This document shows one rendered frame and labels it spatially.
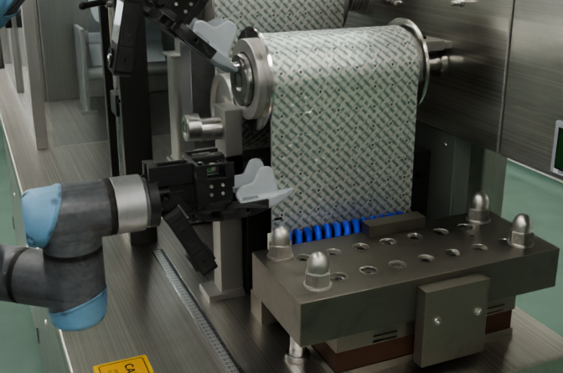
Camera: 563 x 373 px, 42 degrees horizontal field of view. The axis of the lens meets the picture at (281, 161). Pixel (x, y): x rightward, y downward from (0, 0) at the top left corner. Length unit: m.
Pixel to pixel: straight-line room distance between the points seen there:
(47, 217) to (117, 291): 0.32
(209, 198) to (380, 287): 0.25
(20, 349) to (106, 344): 1.81
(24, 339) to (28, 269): 1.94
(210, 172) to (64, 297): 0.24
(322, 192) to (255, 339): 0.23
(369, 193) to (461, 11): 0.31
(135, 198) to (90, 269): 0.11
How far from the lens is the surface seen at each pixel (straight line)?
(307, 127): 1.04
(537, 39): 1.04
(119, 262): 1.32
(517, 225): 1.08
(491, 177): 1.43
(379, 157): 1.11
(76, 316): 1.00
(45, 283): 0.99
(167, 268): 1.28
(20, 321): 3.07
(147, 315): 1.15
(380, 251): 1.03
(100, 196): 0.95
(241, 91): 1.04
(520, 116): 1.07
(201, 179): 0.96
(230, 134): 1.07
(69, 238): 0.95
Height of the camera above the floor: 1.46
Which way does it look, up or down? 18 degrees down
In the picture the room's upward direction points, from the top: straight up
